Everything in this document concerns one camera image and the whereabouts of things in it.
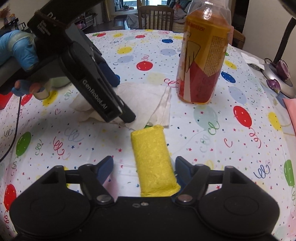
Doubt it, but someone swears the orange tea bottle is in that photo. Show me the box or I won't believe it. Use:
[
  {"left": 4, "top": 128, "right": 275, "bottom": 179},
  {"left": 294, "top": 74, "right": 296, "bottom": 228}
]
[{"left": 177, "top": 1, "right": 231, "bottom": 104}]

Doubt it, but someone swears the balloon print tablecloth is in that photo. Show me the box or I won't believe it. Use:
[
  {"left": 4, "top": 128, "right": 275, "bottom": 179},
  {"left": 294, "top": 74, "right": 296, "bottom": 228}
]
[{"left": 1, "top": 30, "right": 295, "bottom": 240}]

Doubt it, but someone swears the left hand blue glove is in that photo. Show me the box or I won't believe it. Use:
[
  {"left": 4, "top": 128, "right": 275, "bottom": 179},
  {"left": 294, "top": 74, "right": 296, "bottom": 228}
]
[{"left": 0, "top": 29, "right": 50, "bottom": 98}]

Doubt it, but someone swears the grey bag on floor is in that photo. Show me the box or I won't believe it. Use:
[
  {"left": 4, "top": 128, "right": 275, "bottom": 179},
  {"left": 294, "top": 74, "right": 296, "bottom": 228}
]
[{"left": 126, "top": 14, "right": 139, "bottom": 30}]

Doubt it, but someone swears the pink folded garment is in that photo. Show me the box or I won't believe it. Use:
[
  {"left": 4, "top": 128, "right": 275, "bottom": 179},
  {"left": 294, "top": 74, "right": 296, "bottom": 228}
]
[{"left": 283, "top": 98, "right": 296, "bottom": 133}]

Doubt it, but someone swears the pale green ceramic mug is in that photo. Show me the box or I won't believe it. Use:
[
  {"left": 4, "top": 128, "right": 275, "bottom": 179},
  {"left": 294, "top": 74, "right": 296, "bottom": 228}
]
[{"left": 33, "top": 76, "right": 70, "bottom": 100}]

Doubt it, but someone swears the red white cardboard box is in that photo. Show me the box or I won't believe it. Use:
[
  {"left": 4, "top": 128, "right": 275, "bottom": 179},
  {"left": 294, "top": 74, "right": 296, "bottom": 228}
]
[{"left": 0, "top": 92, "right": 13, "bottom": 110}]

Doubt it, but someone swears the wooden chair black seat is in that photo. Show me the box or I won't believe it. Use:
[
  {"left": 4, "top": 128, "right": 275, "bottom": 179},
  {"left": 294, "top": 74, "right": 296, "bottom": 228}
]
[{"left": 137, "top": 6, "right": 174, "bottom": 31}]

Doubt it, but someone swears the sofa with cream throw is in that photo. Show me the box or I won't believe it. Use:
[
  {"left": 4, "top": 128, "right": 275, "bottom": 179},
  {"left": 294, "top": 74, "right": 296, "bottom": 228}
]
[{"left": 166, "top": 0, "right": 192, "bottom": 33}]

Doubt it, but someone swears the black cable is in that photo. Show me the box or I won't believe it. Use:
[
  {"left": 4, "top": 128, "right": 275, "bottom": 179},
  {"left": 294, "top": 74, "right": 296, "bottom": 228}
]
[{"left": 0, "top": 96, "right": 22, "bottom": 163}]

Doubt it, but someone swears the white paper tissue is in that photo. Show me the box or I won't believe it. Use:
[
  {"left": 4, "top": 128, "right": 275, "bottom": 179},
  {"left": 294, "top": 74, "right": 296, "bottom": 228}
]
[{"left": 69, "top": 82, "right": 172, "bottom": 131}]

